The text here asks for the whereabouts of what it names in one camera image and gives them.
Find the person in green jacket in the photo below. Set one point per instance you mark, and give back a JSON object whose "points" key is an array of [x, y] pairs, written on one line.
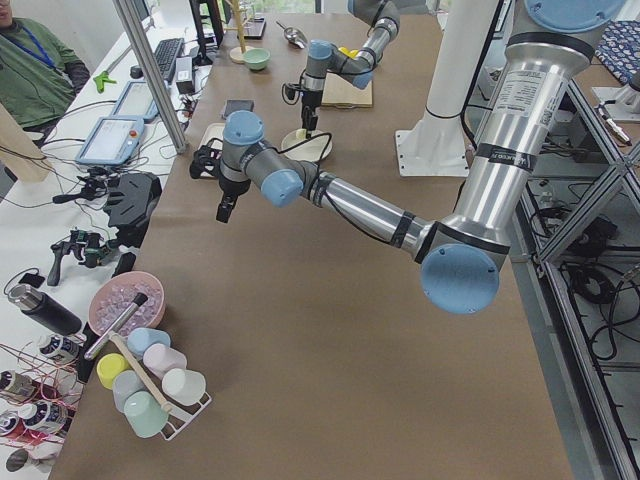
{"points": [[40, 75]]}

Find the black keyboard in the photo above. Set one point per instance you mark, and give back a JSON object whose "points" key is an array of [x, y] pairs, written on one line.
{"points": [[166, 54]]}

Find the white cup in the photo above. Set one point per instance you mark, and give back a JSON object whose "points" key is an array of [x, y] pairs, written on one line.
{"points": [[184, 386]]}

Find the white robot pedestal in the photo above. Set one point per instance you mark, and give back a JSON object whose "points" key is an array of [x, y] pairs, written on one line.
{"points": [[436, 144]]}

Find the yellow lemon left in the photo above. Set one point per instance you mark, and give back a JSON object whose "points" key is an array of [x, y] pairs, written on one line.
{"points": [[344, 51]]}

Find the pink cup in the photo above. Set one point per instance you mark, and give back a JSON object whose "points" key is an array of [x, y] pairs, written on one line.
{"points": [[160, 359]]}

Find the round cream plate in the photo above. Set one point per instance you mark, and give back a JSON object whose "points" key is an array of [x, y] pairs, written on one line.
{"points": [[312, 149]]}

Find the pink bowl with ice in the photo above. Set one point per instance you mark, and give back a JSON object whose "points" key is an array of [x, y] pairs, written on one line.
{"points": [[118, 293]]}

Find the metal scoop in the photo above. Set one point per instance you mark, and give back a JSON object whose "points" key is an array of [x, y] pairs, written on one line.
{"points": [[293, 35]]}

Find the grey folded cloth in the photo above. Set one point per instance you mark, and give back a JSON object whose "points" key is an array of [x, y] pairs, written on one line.
{"points": [[235, 105]]}

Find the cream rectangular tray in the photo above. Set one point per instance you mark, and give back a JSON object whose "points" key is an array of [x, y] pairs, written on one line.
{"points": [[206, 158]]}

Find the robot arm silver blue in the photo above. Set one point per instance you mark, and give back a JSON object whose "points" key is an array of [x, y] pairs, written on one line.
{"points": [[383, 18], [460, 255]]}

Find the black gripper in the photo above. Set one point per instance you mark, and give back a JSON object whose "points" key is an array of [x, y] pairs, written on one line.
{"points": [[308, 101], [231, 188]]}

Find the wooden cutting board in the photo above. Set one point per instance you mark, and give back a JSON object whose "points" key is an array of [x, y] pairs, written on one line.
{"points": [[341, 94]]}

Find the white cup rack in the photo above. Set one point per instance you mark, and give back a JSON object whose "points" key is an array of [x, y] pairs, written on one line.
{"points": [[180, 416]]}

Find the black stand device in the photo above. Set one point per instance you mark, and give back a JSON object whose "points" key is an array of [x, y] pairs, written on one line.
{"points": [[131, 199]]}

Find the teach pendant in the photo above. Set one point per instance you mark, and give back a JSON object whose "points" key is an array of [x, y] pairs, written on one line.
{"points": [[136, 100], [112, 141]]}

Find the black thermos bottle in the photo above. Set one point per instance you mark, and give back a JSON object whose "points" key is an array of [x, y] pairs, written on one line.
{"points": [[45, 310]]}

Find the green bowl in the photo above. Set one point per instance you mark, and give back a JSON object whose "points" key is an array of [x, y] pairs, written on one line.
{"points": [[256, 59]]}

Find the grey cup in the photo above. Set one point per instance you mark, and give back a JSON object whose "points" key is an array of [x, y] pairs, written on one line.
{"points": [[124, 386]]}

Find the yellow cup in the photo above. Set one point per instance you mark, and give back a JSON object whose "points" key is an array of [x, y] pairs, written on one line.
{"points": [[109, 367]]}

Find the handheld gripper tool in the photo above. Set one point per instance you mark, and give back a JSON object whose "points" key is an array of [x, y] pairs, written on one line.
{"points": [[87, 248]]}

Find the metal muddler tool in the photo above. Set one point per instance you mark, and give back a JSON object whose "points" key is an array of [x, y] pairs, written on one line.
{"points": [[139, 300]]}

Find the far teach pendant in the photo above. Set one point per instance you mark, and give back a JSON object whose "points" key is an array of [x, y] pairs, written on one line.
{"points": [[136, 100]]}

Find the blue cup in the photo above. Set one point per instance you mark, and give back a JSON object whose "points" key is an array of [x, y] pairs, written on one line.
{"points": [[140, 339]]}

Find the mint green cup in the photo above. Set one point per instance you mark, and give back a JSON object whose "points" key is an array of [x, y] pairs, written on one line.
{"points": [[144, 414]]}

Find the near teach pendant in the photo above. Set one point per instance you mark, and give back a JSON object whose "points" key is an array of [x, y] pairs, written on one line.
{"points": [[112, 141]]}

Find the aluminium frame post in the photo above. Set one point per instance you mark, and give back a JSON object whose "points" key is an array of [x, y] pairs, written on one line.
{"points": [[144, 54]]}

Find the green clamp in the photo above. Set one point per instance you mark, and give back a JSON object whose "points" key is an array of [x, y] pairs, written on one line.
{"points": [[103, 79]]}

